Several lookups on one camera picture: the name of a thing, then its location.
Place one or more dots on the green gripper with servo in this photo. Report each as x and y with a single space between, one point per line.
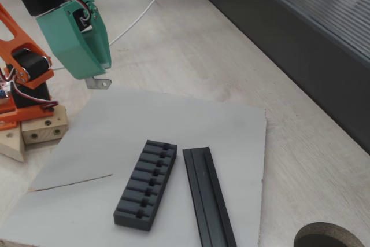
76 47

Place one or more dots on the small silver metal bracket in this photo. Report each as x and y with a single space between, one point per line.
96 83

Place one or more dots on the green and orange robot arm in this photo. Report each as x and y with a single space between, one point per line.
31 64

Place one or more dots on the light wooden base board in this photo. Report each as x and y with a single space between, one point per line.
10 145

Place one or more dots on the grey plywood board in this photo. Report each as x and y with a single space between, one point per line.
86 131

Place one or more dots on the red controller circuit board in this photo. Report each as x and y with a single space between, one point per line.
3 88

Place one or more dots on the wooden block with screw holes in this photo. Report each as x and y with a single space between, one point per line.
43 134

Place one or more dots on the orange controller board holder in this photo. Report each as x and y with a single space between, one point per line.
5 125

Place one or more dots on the black slotted holder block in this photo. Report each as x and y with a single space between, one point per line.
138 198

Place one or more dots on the black aluminium profile rail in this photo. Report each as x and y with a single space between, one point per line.
202 195

